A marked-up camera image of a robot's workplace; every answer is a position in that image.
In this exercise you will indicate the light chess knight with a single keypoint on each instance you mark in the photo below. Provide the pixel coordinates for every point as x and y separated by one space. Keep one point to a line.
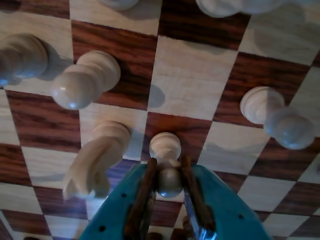
100 155

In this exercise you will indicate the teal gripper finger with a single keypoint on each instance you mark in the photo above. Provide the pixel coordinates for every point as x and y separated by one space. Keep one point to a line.
117 207
225 212

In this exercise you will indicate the light chess pawn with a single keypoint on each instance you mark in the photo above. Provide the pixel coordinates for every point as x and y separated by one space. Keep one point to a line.
25 57
165 147
275 117
85 80

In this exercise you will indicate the wooden chess board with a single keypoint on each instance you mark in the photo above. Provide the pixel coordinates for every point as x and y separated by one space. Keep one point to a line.
187 75

